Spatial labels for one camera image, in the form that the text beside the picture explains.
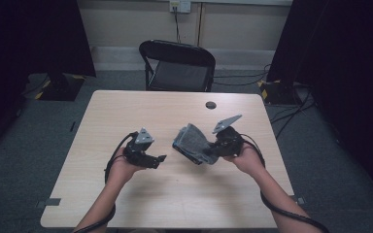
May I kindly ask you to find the white wall socket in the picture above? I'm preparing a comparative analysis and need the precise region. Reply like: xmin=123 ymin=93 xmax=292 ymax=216
xmin=169 ymin=0 xmax=192 ymax=14

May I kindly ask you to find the person's left hand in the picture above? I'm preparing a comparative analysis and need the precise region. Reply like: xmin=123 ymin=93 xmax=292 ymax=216
xmin=107 ymin=153 xmax=148 ymax=186

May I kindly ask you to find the black curtain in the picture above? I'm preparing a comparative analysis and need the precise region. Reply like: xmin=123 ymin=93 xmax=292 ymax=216
xmin=266 ymin=0 xmax=373 ymax=208
xmin=0 ymin=0 xmax=97 ymax=163

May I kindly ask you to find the black folding chair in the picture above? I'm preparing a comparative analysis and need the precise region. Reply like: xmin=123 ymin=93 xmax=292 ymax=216
xmin=138 ymin=39 xmax=217 ymax=93

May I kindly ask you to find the black floor cable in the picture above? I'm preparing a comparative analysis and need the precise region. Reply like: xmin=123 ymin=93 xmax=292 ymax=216
xmin=274 ymin=106 xmax=305 ymax=141
xmin=270 ymin=90 xmax=315 ymax=124
xmin=213 ymin=76 xmax=268 ymax=87

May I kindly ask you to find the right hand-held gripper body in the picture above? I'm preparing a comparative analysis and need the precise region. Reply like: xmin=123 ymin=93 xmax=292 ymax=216
xmin=212 ymin=114 xmax=245 ymax=158

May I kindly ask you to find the grey towel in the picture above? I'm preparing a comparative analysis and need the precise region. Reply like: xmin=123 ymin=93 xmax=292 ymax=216
xmin=172 ymin=122 xmax=221 ymax=166

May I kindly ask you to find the person's right hand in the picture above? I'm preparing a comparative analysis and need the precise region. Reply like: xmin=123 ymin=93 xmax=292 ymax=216
xmin=222 ymin=142 xmax=265 ymax=179

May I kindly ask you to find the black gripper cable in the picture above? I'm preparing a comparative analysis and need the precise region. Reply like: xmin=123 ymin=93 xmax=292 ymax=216
xmin=239 ymin=133 xmax=330 ymax=233
xmin=72 ymin=130 xmax=140 ymax=233

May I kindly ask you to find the black yellow-striped stand base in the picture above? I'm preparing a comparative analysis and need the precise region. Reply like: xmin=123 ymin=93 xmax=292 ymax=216
xmin=256 ymin=79 xmax=302 ymax=106
xmin=34 ymin=73 xmax=86 ymax=102

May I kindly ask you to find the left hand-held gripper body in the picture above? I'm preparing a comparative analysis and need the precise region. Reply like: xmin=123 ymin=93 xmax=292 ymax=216
xmin=122 ymin=126 xmax=156 ymax=167

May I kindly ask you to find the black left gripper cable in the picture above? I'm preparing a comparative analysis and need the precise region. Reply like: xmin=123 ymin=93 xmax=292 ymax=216
xmin=72 ymin=130 xmax=140 ymax=233

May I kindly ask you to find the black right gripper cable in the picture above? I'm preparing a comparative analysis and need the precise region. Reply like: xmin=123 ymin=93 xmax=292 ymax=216
xmin=239 ymin=133 xmax=330 ymax=233

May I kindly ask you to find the black socket cable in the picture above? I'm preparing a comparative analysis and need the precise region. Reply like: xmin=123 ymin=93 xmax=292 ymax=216
xmin=173 ymin=7 xmax=182 ymax=44

